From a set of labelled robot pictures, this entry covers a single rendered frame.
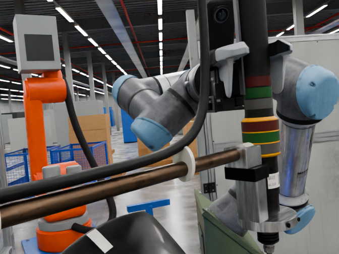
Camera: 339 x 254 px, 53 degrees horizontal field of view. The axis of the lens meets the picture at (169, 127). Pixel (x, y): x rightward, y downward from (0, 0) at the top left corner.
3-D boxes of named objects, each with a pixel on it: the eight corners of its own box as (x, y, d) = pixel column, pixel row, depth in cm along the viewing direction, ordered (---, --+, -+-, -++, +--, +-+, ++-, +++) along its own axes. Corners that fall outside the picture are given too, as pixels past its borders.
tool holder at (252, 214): (270, 244, 35) (263, 149, 34) (215, 230, 40) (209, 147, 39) (308, 218, 41) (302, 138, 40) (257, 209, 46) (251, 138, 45)
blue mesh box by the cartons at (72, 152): (53, 200, 659) (47, 150, 654) (73, 185, 784) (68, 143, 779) (98, 196, 655) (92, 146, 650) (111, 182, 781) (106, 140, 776)
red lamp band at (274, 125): (267, 132, 37) (266, 121, 37) (234, 132, 41) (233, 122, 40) (286, 128, 40) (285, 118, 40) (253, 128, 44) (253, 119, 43)
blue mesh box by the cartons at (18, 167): (0, 206, 649) (-6, 155, 644) (26, 190, 776) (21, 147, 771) (46, 201, 650) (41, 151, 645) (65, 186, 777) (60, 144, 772)
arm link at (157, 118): (135, 135, 73) (172, 101, 74) (161, 162, 65) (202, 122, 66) (114, 113, 68) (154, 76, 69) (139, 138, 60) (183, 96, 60)
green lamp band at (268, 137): (268, 143, 37) (267, 132, 37) (235, 143, 41) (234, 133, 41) (286, 138, 40) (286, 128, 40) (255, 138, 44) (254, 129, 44)
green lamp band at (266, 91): (263, 97, 38) (262, 86, 38) (237, 100, 40) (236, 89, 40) (277, 96, 40) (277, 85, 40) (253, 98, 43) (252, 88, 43)
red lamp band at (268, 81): (262, 85, 38) (261, 74, 38) (236, 88, 40) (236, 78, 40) (277, 85, 40) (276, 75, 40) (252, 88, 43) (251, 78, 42)
